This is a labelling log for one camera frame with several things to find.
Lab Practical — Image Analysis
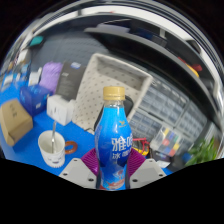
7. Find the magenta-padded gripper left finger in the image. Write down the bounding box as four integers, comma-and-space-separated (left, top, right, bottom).
59, 148, 100, 190

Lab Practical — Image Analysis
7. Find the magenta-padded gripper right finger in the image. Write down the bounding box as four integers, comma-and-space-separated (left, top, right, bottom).
126, 147, 167, 190

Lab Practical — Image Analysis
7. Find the blue drink bottle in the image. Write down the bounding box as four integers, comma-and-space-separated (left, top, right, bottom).
94, 85, 134, 191

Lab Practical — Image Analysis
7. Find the yellow multimeter with red leads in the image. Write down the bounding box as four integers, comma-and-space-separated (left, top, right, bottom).
131, 138, 151, 157

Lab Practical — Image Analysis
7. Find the clear organizer with coloured parts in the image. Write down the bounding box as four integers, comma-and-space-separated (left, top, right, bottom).
149, 125, 186, 158

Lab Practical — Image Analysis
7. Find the metal spoon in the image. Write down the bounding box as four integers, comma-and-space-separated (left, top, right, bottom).
50, 120, 58, 154

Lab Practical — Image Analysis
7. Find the green potted plant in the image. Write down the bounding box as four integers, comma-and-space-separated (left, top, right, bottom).
184, 136, 219, 168

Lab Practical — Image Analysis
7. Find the small white box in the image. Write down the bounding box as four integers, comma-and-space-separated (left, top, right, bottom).
46, 94, 77, 127

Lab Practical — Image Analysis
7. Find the grey small-parts drawer cabinet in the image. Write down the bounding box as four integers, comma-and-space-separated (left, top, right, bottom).
129, 78, 184, 138
173, 99, 205, 145

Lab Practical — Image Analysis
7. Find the black rectangular speaker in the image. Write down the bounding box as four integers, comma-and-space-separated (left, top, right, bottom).
94, 94, 135, 133

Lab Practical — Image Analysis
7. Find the brown cardboard box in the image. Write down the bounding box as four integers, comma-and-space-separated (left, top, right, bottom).
0, 98, 34, 148

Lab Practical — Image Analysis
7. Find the blue cardboard box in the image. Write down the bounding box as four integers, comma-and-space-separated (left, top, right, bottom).
19, 84, 52, 118

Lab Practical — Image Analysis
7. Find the dark grey flat box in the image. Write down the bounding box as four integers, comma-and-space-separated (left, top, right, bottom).
54, 61, 88, 102

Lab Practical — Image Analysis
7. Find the purple plastic bag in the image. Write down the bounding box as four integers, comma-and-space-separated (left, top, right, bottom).
39, 61, 64, 95

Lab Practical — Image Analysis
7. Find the white dotted fabric bin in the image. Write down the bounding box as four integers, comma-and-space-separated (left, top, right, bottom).
71, 52, 154, 136

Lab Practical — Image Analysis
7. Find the dark overhead shelf unit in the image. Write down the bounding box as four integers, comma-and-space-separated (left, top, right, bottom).
26, 16, 221, 111

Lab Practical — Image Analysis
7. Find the teal plastic bin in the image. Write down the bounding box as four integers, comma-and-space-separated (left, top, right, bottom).
29, 35, 44, 47

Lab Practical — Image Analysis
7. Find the white mug with brown handle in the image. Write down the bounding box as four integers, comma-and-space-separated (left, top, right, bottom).
37, 129, 79, 168

